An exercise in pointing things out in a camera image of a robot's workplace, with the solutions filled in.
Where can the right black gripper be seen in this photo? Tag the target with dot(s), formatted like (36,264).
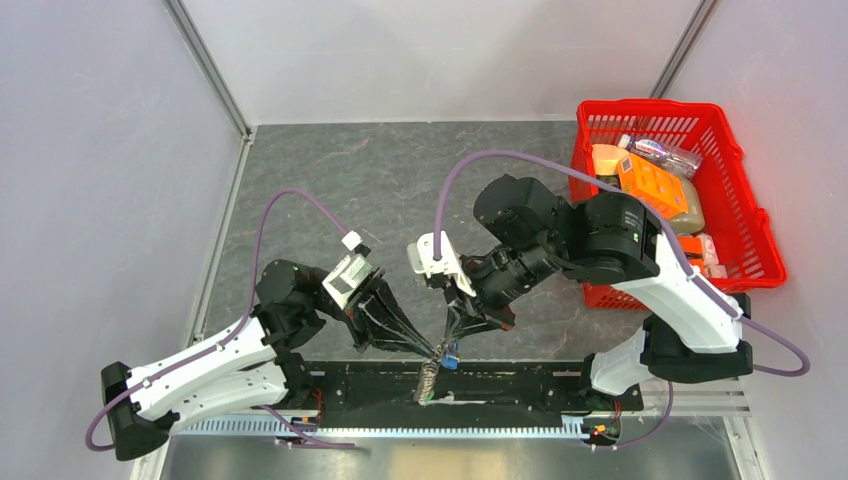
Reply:
(484,308)

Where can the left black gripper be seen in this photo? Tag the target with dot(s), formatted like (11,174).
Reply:
(372,308)

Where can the blue capped key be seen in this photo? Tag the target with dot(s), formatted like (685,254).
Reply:
(450,358)

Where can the leopard print wrist strap keyring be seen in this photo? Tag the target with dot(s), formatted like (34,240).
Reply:
(428,375)

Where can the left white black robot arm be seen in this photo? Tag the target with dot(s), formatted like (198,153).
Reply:
(254,362)

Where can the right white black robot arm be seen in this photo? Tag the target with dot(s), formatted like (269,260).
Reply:
(692,334)

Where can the yellow sponge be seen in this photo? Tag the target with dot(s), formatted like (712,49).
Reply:
(606,158)

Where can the orange carton box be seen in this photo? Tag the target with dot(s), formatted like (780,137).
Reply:
(653,185)

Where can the orange razor package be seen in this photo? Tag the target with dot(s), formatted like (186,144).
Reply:
(693,250)

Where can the beige soap pouch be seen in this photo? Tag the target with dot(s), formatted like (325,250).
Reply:
(691,222)

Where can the pink white packet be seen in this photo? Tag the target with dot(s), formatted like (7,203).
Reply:
(713,268)

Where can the clear plastic bottle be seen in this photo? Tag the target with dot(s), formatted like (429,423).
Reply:
(677,161)

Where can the red plastic basket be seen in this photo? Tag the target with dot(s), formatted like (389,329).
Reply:
(740,228)

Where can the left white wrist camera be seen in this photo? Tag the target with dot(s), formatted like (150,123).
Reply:
(351,271)

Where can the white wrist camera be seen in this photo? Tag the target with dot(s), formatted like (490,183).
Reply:
(351,271)
(437,272)

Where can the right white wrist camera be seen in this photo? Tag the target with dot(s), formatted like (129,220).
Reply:
(437,272)

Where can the black mounting base plate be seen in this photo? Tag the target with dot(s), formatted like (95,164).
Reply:
(477,394)

